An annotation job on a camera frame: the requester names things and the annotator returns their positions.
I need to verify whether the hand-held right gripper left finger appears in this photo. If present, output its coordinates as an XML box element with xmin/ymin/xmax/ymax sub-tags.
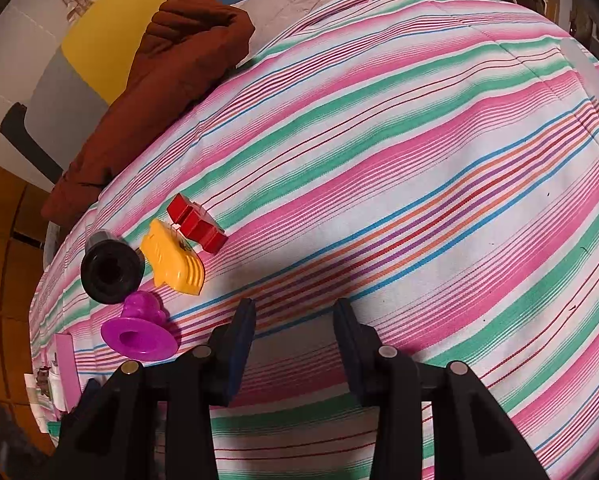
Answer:
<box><xmin>54</xmin><ymin>297</ymin><xmax>257</xmax><ymax>480</ymax></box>

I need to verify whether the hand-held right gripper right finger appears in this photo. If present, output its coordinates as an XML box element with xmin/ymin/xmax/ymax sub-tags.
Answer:
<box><xmin>333</xmin><ymin>297</ymin><xmax>550</xmax><ymax>480</ymax></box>

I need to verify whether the purple plastic cone toy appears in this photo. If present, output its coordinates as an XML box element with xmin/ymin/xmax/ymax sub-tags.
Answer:
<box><xmin>100</xmin><ymin>292</ymin><xmax>178</xmax><ymax>362</ymax></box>

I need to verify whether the orange-yellow plastic toy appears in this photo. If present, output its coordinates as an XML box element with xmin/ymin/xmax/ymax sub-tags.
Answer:
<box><xmin>140</xmin><ymin>217</ymin><xmax>206</xmax><ymax>295</ymax></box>

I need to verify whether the red plastic toy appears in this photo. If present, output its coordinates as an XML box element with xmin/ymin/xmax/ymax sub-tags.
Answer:
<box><xmin>166</xmin><ymin>192</ymin><xmax>228</xmax><ymax>253</ymax></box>

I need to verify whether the black and grey plastic cylinder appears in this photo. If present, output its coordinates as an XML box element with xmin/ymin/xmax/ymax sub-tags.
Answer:
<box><xmin>80</xmin><ymin>230</ymin><xmax>145</xmax><ymax>305</ymax></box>

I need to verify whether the pink green striped blanket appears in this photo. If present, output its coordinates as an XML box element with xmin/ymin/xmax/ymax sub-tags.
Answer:
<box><xmin>29</xmin><ymin>0</ymin><xmax>599</xmax><ymax>480</ymax></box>

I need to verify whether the pink box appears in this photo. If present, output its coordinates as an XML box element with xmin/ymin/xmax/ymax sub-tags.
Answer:
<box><xmin>54</xmin><ymin>335</ymin><xmax>82</xmax><ymax>411</ymax></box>

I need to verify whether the yellow wooden wardrobe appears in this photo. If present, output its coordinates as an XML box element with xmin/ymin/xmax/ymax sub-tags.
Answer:
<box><xmin>0</xmin><ymin>155</ymin><xmax>55</xmax><ymax>411</ymax></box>

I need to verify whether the brown quilt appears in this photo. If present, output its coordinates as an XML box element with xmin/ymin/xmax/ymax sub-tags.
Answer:
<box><xmin>42</xmin><ymin>0</ymin><xmax>256</xmax><ymax>223</ymax></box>

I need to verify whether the black padded bar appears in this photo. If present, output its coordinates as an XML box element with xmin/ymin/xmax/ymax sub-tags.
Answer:
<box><xmin>0</xmin><ymin>102</ymin><xmax>64</xmax><ymax>184</ymax></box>

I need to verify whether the beige bed pillow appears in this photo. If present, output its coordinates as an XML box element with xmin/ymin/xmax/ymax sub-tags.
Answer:
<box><xmin>232</xmin><ymin>0</ymin><xmax>395</xmax><ymax>68</ymax></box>

